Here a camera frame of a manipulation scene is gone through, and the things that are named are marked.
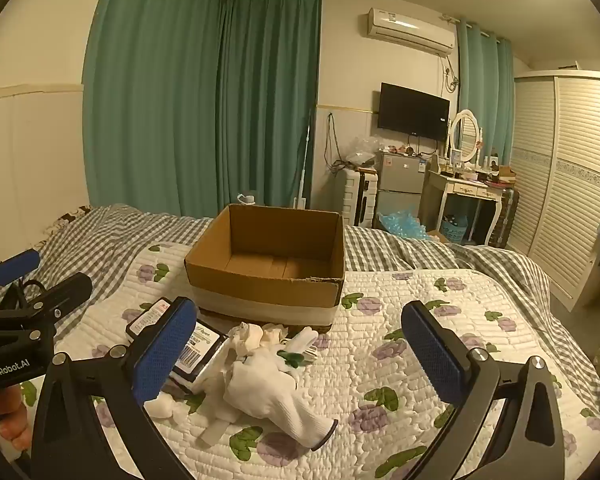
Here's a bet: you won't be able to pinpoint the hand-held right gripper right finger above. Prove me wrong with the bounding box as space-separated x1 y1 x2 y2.
401 301 567 480

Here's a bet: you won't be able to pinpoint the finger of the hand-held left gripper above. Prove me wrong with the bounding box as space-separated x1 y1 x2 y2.
30 273 94 314
0 248 42 287

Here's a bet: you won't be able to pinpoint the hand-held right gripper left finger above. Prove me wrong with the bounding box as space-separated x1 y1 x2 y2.
30 296 199 480

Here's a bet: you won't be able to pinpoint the white glove black cuff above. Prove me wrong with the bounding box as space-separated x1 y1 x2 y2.
223 346 339 452

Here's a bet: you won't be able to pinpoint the brown cardboard box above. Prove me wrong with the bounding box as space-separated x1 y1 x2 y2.
183 203 347 334

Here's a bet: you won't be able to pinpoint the person's left hand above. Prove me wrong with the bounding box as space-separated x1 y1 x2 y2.
0 384 32 462

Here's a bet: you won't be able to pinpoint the black packet barcode label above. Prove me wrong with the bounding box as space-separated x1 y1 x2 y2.
172 317 231 387

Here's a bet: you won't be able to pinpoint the black packet white label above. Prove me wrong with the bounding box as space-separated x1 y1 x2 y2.
125 297 174 344

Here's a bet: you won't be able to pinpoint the small rolled white cloth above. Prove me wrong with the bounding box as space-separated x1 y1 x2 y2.
144 391 179 419

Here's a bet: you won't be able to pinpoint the brown patterned pillow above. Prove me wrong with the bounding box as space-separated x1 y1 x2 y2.
42 204 92 236

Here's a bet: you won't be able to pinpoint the white quilted floral blanket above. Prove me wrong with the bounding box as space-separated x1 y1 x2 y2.
10 241 600 480

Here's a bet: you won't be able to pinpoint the cream white glove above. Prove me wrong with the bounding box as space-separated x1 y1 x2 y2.
229 322 282 357

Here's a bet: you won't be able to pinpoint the blue basket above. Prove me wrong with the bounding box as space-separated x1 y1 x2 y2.
439 214 469 244

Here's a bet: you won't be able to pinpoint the white glove green print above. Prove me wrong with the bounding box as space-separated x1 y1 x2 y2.
277 327 322 367

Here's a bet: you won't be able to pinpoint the blue plastic bag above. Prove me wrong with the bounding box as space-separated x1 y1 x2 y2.
377 205 431 241

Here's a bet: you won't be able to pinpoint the dark suitcase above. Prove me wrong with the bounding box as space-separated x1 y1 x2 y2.
490 187 521 249

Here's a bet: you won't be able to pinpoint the white dressing table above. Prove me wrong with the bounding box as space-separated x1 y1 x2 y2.
422 167 512 247

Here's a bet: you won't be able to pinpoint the white plastic drawer unit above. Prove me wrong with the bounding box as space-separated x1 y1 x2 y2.
340 167 366 226

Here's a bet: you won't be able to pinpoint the small grey fridge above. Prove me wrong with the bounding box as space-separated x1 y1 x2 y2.
374 151 429 229

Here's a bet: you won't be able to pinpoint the wide green curtain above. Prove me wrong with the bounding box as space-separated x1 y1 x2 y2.
82 0 227 219

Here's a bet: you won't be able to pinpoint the clear plastic bag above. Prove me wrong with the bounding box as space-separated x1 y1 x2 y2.
344 135 381 166

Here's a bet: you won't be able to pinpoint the white louvred wardrobe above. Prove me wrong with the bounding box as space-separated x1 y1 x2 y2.
507 69 600 312

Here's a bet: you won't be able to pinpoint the white oval mirror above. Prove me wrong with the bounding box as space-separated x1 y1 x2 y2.
449 109 482 164

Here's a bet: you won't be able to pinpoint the white mop pole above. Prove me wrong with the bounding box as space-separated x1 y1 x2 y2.
292 109 314 210

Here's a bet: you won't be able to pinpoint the narrow green curtain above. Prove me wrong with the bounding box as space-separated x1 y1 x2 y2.
455 20 516 167

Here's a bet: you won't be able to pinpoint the green corner curtain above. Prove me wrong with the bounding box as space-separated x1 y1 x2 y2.
217 0 323 209

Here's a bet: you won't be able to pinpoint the white air conditioner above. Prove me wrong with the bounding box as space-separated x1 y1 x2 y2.
364 7 456 59

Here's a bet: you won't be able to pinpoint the hanging black cables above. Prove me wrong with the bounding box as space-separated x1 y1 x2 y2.
324 112 344 174

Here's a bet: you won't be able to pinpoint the black wall television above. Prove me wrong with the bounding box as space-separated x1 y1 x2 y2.
377 82 451 142

